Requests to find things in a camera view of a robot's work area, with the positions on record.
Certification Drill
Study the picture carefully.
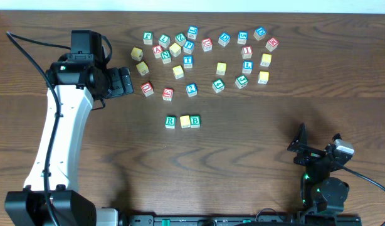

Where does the green R block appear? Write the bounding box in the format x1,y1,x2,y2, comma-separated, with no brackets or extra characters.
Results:
165,116,176,129

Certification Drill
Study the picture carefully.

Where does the yellow O block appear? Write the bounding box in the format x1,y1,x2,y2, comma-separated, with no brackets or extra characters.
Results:
216,62,227,75
180,115,191,129

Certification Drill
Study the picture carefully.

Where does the green B block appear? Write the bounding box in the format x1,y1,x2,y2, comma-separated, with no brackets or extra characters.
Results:
190,116,201,128

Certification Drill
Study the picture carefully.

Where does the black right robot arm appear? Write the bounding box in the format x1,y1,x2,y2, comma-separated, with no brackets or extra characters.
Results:
287,123,355,216

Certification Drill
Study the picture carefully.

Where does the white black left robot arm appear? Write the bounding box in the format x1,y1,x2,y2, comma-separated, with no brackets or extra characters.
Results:
4,62,133,225

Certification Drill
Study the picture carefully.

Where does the yellow 8 block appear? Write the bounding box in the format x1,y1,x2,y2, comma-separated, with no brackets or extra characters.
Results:
136,62,149,76

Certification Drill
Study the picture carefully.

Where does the red U block lower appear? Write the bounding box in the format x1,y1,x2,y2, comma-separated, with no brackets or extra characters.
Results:
140,82,154,97

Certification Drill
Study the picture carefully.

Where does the red u block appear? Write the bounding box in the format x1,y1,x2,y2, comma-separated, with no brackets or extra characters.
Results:
201,38,213,52
140,82,154,97

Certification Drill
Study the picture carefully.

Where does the yellow block far left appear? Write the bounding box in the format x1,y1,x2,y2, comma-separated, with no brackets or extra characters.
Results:
130,47,144,62

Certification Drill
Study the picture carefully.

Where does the red A block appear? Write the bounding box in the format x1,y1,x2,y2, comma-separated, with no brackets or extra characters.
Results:
152,45,163,58

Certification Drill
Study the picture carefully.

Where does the red E block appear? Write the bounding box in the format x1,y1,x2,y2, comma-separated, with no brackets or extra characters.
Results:
162,88,174,101

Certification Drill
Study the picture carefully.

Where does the green block top left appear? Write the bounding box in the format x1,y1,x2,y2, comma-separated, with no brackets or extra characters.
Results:
143,31,153,45

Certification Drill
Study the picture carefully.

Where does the green N block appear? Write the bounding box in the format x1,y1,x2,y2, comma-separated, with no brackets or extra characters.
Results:
161,51,171,64

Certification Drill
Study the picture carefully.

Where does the yellow C block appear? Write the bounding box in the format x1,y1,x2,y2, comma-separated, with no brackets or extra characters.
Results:
172,65,184,79

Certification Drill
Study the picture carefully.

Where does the yellow S block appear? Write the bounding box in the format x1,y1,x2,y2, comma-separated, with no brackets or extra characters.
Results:
169,43,181,57

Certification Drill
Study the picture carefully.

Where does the blue T block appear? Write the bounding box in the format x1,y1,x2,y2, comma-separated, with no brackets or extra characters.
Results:
183,55,193,68

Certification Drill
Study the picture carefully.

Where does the blue 2 block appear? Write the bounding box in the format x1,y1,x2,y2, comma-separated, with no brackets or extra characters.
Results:
186,83,198,97

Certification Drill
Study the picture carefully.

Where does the yellow G block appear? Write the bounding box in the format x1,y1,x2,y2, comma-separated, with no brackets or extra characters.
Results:
258,71,270,84

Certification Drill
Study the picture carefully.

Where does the green Z block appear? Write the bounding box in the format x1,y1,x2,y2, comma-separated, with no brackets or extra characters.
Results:
175,33,187,46

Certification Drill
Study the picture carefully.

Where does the blue P block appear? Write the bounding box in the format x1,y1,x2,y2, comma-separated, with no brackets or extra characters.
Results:
183,41,195,55

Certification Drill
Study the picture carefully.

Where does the green J block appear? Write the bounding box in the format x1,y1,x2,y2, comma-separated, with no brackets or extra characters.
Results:
235,75,248,89

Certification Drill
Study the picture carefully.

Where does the yellow K block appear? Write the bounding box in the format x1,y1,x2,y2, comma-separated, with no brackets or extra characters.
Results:
260,53,272,67

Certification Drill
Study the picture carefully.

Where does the blue 1 block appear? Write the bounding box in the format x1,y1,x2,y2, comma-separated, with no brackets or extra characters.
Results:
187,26,198,40

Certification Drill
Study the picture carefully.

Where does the blue L block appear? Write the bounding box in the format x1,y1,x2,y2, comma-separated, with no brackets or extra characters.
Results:
242,61,253,74

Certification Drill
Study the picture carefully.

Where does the red U block upper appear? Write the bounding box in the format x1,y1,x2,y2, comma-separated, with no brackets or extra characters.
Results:
201,38,213,52

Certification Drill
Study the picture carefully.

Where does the green 4 block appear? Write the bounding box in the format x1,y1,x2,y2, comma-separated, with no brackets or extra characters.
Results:
212,78,225,93

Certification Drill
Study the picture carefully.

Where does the red W block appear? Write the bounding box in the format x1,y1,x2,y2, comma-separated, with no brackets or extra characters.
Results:
265,37,279,52

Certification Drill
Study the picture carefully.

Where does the red I block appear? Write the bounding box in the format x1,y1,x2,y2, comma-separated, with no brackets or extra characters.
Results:
241,46,253,59

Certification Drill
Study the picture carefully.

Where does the blue D block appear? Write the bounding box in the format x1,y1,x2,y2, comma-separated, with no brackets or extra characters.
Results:
218,32,231,47

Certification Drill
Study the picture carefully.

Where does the blue block top right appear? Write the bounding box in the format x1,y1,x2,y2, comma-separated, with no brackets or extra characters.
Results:
253,26,266,41

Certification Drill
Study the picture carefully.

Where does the blue 5 block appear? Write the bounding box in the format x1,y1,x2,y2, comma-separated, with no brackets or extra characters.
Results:
237,31,248,45

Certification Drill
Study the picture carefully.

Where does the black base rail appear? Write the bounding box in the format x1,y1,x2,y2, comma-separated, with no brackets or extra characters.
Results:
128,215,362,226

